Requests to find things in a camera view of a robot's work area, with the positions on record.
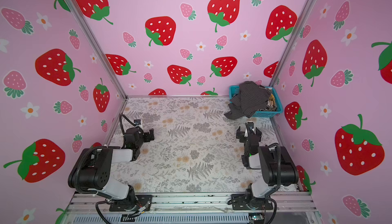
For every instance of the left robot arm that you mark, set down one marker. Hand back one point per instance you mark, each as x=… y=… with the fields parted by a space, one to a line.
x=91 y=173

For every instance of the dark grey striped shirt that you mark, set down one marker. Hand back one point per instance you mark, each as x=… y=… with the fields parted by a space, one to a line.
x=250 y=99

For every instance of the teal plastic basket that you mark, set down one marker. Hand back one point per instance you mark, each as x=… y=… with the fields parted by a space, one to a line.
x=234 y=91

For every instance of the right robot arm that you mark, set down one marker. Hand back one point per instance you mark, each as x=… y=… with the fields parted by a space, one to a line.
x=277 y=169

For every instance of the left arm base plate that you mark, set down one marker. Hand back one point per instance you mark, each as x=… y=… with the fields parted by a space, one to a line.
x=132 y=204

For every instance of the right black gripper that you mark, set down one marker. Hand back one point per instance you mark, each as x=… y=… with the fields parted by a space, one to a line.
x=249 y=135

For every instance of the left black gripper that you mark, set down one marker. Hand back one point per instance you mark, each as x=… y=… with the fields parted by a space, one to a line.
x=147 y=135

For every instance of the yellow plaid shirt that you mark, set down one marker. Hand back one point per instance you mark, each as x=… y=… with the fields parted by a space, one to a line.
x=271 y=104

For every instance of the aluminium rail frame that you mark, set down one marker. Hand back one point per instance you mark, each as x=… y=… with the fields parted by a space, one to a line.
x=213 y=208

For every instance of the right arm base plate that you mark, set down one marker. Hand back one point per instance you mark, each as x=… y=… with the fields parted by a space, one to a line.
x=244 y=202

